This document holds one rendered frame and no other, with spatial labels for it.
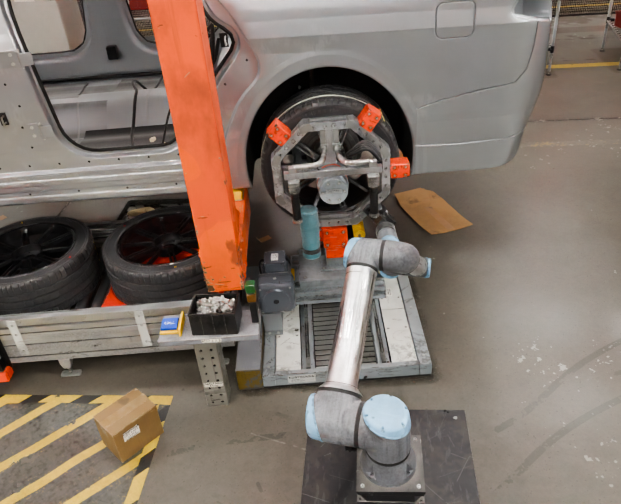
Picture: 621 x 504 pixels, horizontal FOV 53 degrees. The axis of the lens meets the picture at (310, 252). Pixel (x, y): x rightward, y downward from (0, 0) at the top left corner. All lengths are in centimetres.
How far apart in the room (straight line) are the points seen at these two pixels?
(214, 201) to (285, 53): 74
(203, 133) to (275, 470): 140
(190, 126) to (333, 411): 115
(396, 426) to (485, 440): 88
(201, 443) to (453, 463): 112
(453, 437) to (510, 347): 93
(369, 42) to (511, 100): 72
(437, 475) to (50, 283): 200
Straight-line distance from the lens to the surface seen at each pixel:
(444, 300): 347
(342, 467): 234
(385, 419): 203
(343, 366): 212
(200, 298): 272
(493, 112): 305
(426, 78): 291
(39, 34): 733
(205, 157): 243
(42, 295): 328
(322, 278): 326
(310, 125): 276
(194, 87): 233
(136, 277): 305
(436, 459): 237
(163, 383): 317
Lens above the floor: 219
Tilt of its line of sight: 34 degrees down
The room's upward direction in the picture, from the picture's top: 5 degrees counter-clockwise
